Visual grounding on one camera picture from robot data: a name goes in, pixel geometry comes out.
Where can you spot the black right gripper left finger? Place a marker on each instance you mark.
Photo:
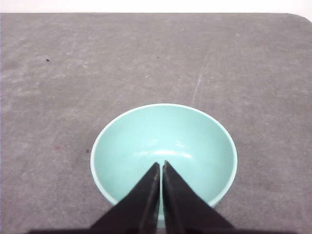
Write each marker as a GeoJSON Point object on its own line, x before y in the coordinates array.
{"type": "Point", "coordinates": [138, 210]}

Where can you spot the teal green bowl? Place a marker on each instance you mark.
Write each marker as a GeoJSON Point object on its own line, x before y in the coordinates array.
{"type": "Point", "coordinates": [197, 146]}

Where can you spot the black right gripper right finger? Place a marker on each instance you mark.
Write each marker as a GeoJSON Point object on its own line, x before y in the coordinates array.
{"type": "Point", "coordinates": [184, 210]}

